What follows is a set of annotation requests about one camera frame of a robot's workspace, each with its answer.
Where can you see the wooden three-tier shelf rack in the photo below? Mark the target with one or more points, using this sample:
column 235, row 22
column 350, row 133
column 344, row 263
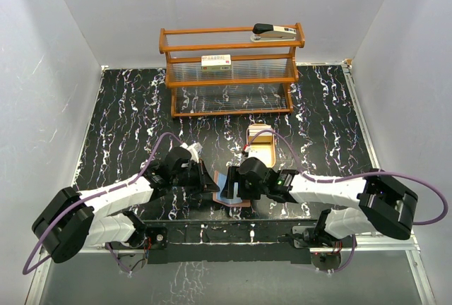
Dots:
column 259, row 81

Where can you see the pink leather card holder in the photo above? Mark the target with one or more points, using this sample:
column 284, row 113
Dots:
column 220, row 179

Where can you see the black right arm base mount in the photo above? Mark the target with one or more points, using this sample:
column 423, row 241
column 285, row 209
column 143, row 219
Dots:
column 306, row 237

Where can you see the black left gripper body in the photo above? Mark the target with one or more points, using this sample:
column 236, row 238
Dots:
column 190, row 178

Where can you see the tan oval plastic tray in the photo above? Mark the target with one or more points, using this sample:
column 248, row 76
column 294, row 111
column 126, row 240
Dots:
column 265, row 152

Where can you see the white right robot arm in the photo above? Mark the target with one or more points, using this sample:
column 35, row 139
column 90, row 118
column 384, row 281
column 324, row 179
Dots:
column 371, row 204

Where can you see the stack of cards in tray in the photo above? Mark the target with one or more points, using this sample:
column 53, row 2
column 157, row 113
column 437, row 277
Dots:
column 265, row 137

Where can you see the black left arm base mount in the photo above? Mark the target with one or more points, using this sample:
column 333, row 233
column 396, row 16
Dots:
column 156, row 238

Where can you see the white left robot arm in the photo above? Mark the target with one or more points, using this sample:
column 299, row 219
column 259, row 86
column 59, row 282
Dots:
column 74, row 220

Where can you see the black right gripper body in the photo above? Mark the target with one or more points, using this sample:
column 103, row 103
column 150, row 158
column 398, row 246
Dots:
column 248, row 191

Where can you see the black and white stapler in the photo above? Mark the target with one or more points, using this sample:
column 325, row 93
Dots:
column 263, row 32

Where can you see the white staples box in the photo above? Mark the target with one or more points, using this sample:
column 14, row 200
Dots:
column 221, row 62

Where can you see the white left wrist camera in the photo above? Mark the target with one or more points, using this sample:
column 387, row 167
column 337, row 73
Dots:
column 194, row 149

